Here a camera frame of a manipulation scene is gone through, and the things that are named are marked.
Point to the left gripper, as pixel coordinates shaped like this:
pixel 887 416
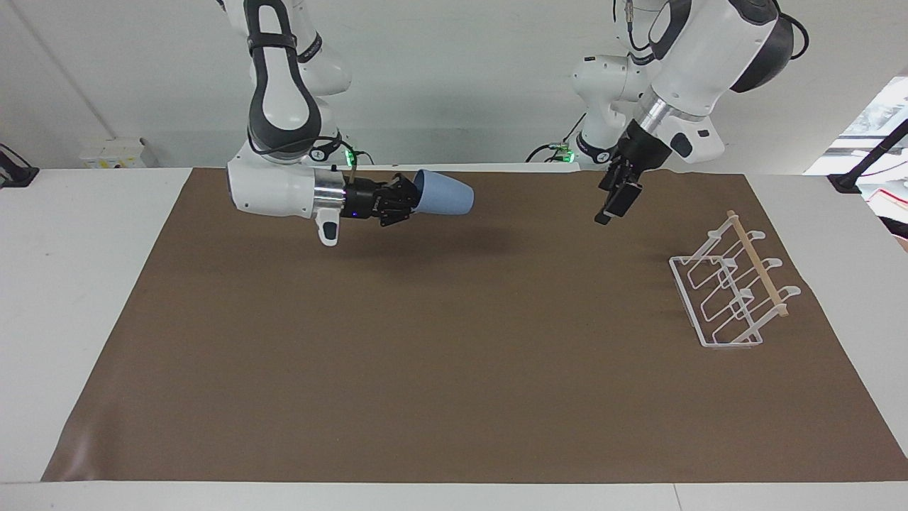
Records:
pixel 642 152

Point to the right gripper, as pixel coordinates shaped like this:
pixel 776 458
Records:
pixel 365 200

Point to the blue cup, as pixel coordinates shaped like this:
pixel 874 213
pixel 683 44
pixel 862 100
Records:
pixel 445 193

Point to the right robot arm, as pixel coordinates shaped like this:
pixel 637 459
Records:
pixel 282 99

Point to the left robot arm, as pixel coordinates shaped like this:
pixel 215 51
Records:
pixel 699 57

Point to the black stand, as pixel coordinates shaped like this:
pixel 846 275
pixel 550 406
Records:
pixel 862 167
pixel 15 174

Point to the white wall socket box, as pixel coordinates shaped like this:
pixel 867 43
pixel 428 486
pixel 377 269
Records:
pixel 117 152

